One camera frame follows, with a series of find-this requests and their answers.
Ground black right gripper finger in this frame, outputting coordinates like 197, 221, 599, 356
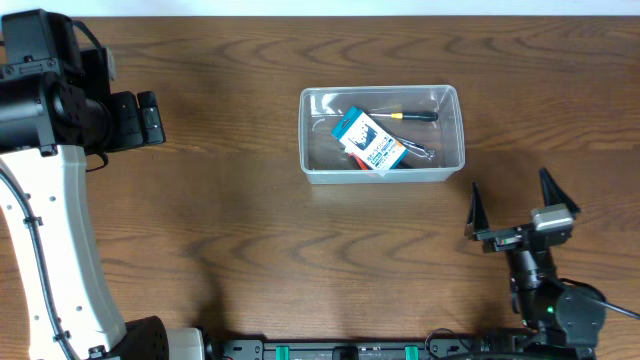
465, 182, 490, 240
539, 168, 581, 216

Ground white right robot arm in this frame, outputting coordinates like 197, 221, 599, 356
465, 168, 606, 359

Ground red handled pliers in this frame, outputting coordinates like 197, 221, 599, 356
348, 153, 369, 170

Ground small claw hammer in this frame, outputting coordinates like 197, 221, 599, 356
396, 161, 413, 169

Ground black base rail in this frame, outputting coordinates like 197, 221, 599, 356
216, 329, 542, 360

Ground yellow black screwdriver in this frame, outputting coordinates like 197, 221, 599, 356
370, 111, 439, 122

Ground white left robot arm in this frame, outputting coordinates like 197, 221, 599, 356
1, 9, 210, 359

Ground blue white screwdriver box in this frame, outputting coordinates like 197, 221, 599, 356
331, 107, 409, 171

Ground clear plastic storage container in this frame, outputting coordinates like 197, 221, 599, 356
298, 85, 465, 184

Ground silver ratchet wrench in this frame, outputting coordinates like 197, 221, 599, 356
396, 136, 436, 160

